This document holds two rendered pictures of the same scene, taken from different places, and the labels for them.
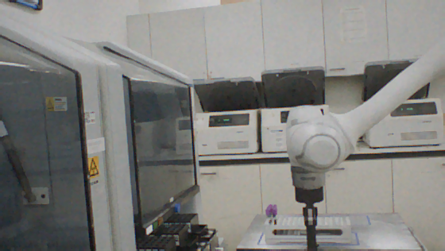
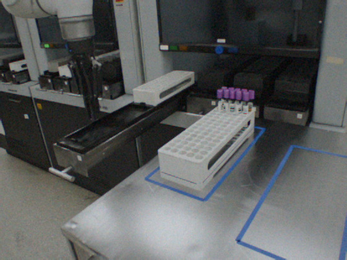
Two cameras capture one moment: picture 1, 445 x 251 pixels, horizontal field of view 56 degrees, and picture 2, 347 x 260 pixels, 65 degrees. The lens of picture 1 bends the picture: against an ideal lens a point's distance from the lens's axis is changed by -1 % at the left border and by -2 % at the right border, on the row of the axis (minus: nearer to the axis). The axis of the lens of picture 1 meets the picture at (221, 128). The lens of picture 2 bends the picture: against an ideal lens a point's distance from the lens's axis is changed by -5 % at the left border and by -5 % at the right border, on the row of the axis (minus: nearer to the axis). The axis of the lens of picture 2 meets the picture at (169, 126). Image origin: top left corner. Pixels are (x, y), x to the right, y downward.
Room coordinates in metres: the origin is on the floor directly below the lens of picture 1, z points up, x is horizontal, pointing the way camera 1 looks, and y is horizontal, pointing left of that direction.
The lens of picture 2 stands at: (1.63, -0.86, 1.16)
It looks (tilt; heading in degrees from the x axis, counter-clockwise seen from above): 25 degrees down; 113
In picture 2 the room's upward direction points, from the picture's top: 5 degrees counter-clockwise
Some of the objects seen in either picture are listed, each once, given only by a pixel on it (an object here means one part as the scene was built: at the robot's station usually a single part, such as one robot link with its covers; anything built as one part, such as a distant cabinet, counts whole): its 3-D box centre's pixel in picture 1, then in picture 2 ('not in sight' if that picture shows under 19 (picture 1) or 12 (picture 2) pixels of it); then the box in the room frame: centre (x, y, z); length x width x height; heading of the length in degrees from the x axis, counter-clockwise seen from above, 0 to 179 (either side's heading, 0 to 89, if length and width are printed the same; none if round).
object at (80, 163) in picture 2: not in sight; (139, 116); (1.17, -0.04, 0.78); 0.73 x 0.14 x 0.09; 78
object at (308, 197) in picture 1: (309, 203); (82, 55); (1.11, -0.22, 1.04); 0.08 x 0.07 x 0.09; 169
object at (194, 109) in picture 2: not in sight; (232, 82); (1.42, 0.43, 0.78); 0.73 x 0.14 x 0.09; 78
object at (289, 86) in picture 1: (295, 109); not in sight; (3.70, -0.65, 1.24); 0.62 x 0.56 x 0.69; 169
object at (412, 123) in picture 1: (397, 102); not in sight; (3.53, -1.48, 1.25); 0.62 x 0.56 x 0.69; 168
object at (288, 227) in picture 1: (307, 229); (212, 139); (1.49, -0.28, 0.85); 0.30 x 0.10 x 0.06; 76
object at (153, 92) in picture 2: not in sight; (166, 87); (1.20, 0.14, 0.83); 0.30 x 0.10 x 0.06; 78
